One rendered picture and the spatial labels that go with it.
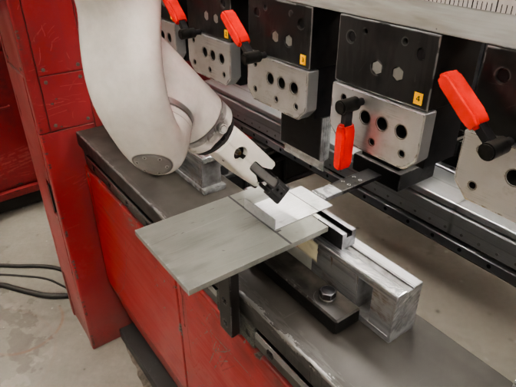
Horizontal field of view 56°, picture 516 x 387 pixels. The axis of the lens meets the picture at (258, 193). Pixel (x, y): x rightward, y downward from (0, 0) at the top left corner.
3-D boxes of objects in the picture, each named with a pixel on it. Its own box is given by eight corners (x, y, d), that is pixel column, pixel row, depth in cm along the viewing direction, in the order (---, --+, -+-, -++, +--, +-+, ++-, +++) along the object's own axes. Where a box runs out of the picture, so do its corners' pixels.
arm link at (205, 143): (235, 104, 63) (247, 117, 65) (200, 86, 69) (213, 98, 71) (194, 154, 62) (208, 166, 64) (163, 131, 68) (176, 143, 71)
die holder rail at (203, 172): (120, 127, 147) (115, 97, 143) (138, 123, 151) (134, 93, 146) (204, 196, 113) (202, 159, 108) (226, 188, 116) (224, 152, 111)
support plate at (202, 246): (134, 235, 80) (133, 229, 79) (263, 187, 93) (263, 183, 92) (189, 296, 67) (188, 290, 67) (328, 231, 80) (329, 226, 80)
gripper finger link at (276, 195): (279, 174, 71) (299, 195, 76) (266, 167, 74) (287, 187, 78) (266, 191, 71) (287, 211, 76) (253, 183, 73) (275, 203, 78)
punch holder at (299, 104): (247, 96, 83) (246, -7, 74) (286, 87, 87) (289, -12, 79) (305, 124, 72) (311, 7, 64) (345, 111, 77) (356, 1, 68)
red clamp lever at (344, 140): (329, 168, 65) (334, 98, 60) (350, 160, 67) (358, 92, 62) (338, 173, 64) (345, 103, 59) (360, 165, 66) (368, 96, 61)
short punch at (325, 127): (280, 151, 86) (281, 100, 81) (289, 149, 87) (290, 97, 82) (318, 173, 79) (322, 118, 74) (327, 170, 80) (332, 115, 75)
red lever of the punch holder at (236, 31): (219, 8, 74) (248, 60, 72) (241, 5, 76) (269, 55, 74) (216, 16, 76) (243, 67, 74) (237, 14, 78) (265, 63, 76)
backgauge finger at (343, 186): (296, 190, 93) (297, 167, 91) (387, 155, 106) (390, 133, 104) (340, 218, 85) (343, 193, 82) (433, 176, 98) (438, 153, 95)
